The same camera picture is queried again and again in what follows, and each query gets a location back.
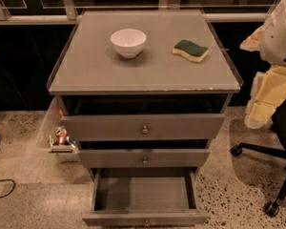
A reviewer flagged grey bottom drawer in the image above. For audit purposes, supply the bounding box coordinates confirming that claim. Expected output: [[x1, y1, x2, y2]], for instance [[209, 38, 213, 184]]
[[83, 168, 208, 227]]

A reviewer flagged grey drawer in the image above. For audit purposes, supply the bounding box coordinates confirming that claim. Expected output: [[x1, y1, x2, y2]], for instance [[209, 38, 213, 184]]
[[83, 168, 208, 227], [78, 149, 210, 168], [61, 114, 225, 141]]

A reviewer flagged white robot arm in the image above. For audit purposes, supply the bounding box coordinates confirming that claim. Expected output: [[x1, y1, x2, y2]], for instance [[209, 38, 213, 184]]
[[240, 0, 286, 129]]

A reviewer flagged grey top drawer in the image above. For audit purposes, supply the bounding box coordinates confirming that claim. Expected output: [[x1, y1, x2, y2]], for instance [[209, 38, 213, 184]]
[[61, 114, 225, 141]]

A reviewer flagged grey drawer cabinet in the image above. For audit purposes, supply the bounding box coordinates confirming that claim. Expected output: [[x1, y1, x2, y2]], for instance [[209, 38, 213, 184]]
[[46, 9, 244, 178]]

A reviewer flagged grey middle drawer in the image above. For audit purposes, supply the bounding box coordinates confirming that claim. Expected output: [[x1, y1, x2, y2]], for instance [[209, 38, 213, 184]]
[[78, 149, 210, 168]]

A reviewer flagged black office chair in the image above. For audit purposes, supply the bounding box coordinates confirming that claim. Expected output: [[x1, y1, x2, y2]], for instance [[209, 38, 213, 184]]
[[230, 99, 286, 217]]

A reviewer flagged green yellow sponge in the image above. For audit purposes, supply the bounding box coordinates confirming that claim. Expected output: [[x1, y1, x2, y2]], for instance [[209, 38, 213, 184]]
[[173, 40, 209, 63]]

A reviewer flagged white ceramic bowl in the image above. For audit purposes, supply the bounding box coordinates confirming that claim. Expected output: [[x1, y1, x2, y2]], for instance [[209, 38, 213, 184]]
[[111, 29, 147, 58]]

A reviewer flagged orange soda can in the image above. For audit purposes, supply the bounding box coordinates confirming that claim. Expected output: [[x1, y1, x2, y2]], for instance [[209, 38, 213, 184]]
[[56, 126, 68, 145]]

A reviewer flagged clear acrylic side bin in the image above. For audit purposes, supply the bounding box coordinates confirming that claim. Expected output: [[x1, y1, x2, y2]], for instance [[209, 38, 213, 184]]
[[35, 98, 79, 162]]

